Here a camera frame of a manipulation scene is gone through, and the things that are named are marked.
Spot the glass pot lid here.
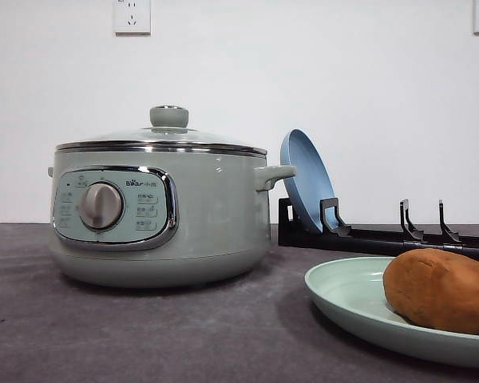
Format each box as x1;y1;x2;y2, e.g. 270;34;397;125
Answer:
55;105;267;155

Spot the green plate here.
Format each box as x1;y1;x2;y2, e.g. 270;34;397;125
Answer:
304;256;479;365

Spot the brown potato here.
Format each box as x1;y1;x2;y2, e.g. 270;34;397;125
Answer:
382;247;479;334

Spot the blue plate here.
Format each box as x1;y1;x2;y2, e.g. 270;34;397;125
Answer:
280;128;335;234

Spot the green electric steamer pot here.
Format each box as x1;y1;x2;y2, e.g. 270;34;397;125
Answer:
47;148;297;290

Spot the black dish rack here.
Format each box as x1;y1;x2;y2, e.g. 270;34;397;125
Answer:
279;198;479;257

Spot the left white wall socket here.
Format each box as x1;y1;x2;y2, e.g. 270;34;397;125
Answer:
113;0;151;38

